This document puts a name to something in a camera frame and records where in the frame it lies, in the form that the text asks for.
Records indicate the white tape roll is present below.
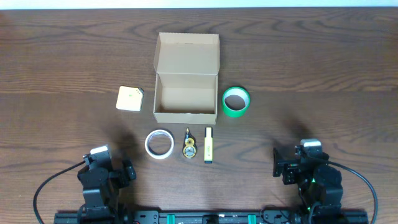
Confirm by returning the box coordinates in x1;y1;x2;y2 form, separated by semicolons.
144;129;175;160

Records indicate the yellow sticky note pad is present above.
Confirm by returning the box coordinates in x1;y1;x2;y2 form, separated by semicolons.
116;86;144;111

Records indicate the yellow highlighter pen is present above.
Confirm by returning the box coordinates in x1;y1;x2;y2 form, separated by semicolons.
204;127;213;164

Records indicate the green tape roll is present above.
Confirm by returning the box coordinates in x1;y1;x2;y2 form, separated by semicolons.
222;86;251;118

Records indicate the brown cardboard box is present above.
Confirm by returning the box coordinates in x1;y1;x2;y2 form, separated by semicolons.
153;32;220;125

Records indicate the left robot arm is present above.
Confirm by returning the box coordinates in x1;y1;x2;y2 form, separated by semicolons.
77;155;136;223

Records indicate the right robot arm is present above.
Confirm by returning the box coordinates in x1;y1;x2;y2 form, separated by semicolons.
273;144;343;223

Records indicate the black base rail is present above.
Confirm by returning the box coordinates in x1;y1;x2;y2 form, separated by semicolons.
53;210;369;224

